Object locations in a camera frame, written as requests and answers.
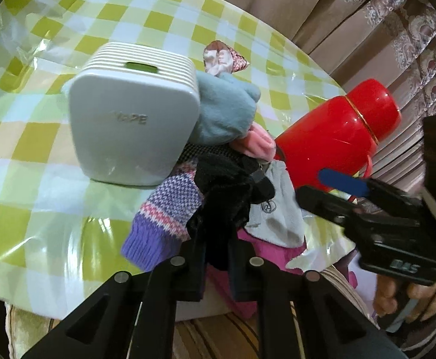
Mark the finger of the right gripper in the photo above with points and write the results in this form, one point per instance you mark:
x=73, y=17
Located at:
x=345, y=183
x=346, y=214

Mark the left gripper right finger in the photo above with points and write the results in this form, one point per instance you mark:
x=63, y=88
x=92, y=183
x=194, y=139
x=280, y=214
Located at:
x=312, y=319

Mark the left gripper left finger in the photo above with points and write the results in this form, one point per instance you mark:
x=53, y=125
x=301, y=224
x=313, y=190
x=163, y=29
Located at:
x=128, y=316

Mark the white grey cloth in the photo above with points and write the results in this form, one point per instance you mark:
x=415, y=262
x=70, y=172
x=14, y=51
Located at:
x=278, y=220

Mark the pink soft cloth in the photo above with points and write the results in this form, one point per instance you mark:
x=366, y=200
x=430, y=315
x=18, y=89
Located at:
x=257, y=143

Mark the magenta knitted garment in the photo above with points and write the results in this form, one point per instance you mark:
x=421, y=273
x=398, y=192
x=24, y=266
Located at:
x=250, y=263

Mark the black fuzzy cloth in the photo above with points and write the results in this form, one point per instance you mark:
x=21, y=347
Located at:
x=229, y=188

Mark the purple pink knitted sock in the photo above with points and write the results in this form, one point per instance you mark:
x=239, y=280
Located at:
x=159, y=227

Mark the grey blue fleece cloth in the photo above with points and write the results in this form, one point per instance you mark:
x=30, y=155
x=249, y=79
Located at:
x=227, y=109

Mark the red white floral scrunchie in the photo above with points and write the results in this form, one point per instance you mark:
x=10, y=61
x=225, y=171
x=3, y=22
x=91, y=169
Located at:
x=219, y=57

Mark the black white gingham cloth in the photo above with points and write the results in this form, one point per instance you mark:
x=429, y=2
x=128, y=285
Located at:
x=192, y=151

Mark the person's right hand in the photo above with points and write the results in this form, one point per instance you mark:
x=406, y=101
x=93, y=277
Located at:
x=386, y=301

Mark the red thermos jug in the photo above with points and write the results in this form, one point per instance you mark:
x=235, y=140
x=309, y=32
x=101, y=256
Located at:
x=341, y=134

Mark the green checkered tablecloth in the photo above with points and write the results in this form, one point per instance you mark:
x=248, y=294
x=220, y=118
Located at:
x=60, y=232

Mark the beige embroidered curtain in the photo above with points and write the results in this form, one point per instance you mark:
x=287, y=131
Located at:
x=393, y=41

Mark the white ribbed plastic device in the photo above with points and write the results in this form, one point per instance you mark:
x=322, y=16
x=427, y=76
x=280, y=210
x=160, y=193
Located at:
x=132, y=109

